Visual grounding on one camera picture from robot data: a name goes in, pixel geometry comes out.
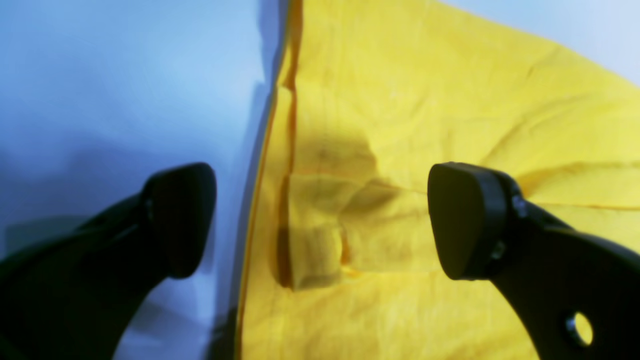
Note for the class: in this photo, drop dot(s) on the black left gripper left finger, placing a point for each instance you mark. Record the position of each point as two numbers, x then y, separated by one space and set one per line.
73 296

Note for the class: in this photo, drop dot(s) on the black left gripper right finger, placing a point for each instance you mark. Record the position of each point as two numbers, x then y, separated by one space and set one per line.
576 294

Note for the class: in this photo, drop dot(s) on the yellow T-shirt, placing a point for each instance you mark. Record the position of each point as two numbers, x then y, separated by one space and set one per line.
341 261

